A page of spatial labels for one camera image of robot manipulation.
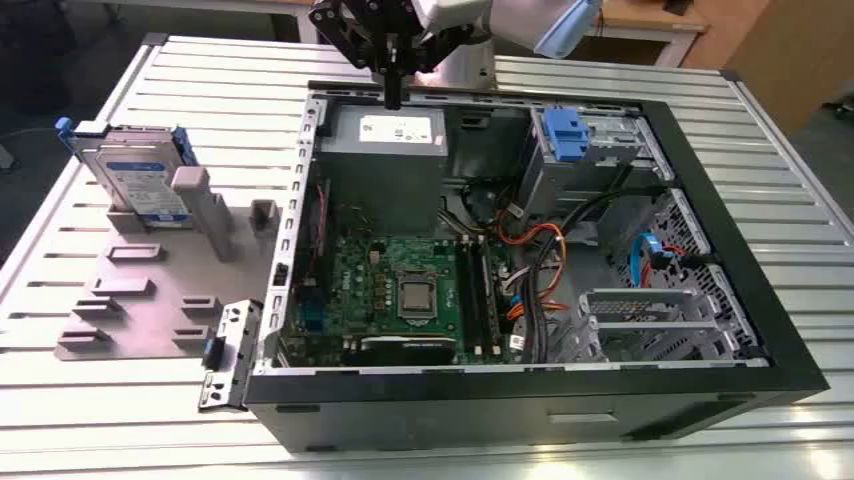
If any metal bracket with blue latch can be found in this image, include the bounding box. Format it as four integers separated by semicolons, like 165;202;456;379
197;298;262;414

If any orange wire bundle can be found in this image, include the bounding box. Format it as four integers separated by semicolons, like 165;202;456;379
496;222;572;321

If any grey power supply unit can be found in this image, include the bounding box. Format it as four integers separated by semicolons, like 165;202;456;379
312;102;448;239

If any black RAM slot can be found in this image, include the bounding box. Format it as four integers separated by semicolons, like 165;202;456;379
455;234;480;354
473;234;503;354

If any hard disk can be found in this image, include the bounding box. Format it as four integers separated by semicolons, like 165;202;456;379
52;117;198;231

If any silver disk bay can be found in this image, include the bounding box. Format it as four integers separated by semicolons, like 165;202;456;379
576;287;741;364

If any green motherboard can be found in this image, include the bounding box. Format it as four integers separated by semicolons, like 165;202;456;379
278;234;519;366

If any CPU socket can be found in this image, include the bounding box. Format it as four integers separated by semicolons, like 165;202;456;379
392;268;447;330

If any blue plastic drive latch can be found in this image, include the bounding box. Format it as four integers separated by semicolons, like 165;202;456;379
543;107;592;164

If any silver drive cage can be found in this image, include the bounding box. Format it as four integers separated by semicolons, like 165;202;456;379
516;104;675;221

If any black cable bundle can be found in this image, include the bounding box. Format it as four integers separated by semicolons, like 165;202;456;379
523;184;668;364

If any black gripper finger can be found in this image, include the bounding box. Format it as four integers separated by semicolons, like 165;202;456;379
392;28;472;110
308;0;395;110

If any silver CPU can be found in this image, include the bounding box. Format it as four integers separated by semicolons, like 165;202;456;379
399;278;433;310

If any black PC case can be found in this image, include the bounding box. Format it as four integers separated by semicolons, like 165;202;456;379
242;79;832;454

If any wooden desk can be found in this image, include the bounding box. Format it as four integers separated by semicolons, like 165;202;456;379
579;0;708;69

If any power wire with black plug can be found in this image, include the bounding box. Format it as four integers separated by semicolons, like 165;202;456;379
656;242;721;269

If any grey parts rack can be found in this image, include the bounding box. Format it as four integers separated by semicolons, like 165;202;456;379
52;168;288;361

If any blue data wire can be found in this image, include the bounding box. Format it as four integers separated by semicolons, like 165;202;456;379
628;230;668;291

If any black graphics card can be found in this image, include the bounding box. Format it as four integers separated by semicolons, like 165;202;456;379
338;333;461;366

